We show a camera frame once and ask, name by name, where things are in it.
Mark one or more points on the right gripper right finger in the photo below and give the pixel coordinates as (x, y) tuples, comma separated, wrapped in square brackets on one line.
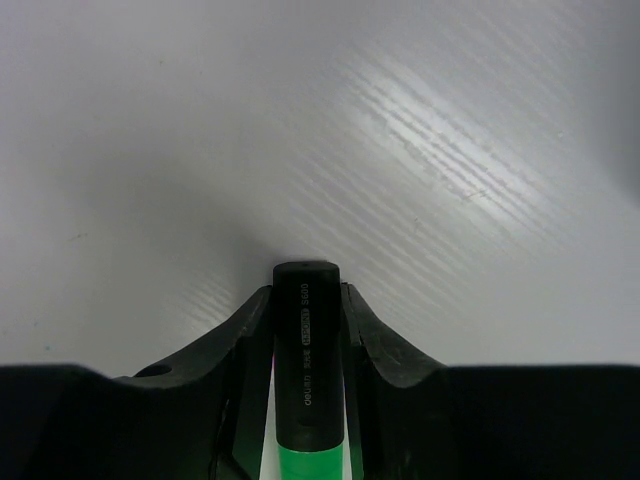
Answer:
[(397, 409)]

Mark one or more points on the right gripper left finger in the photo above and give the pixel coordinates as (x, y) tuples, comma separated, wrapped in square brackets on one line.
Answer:
[(200, 413)]

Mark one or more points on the green black highlighter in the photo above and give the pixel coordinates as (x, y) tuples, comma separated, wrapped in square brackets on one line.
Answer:
[(308, 381)]

